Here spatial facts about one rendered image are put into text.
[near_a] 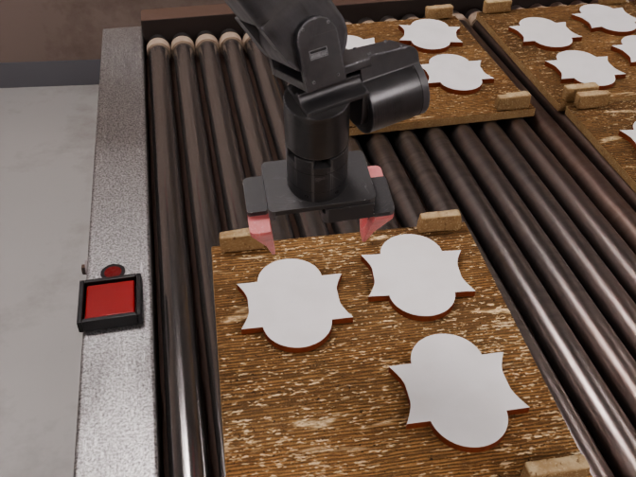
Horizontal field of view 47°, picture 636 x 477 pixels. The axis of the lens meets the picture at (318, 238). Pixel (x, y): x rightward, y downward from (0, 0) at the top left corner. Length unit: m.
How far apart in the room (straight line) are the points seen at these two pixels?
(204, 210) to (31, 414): 1.14
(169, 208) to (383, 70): 0.52
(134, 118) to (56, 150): 1.77
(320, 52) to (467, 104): 0.74
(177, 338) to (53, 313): 1.46
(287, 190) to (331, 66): 0.15
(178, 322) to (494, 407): 0.38
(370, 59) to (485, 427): 0.38
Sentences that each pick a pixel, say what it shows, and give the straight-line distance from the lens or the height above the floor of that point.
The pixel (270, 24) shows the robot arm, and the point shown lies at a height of 1.33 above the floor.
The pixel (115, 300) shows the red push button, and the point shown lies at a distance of 0.93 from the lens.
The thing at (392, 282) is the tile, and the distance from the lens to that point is 0.90.
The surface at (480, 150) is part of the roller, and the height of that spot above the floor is 0.92.
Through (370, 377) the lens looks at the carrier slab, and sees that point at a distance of 0.81.
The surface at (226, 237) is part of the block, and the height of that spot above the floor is 0.96.
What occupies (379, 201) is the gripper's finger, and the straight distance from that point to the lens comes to 0.71.
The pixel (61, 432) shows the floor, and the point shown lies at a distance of 2.02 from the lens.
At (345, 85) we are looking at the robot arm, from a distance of 0.63.
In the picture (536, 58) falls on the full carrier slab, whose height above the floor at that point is 0.94.
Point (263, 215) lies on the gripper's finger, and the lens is 0.71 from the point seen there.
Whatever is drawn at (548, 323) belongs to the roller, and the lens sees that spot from 0.93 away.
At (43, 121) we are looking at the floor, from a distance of 3.29.
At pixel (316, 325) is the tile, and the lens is 0.85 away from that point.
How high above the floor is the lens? 1.56
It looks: 40 degrees down
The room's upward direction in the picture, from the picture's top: straight up
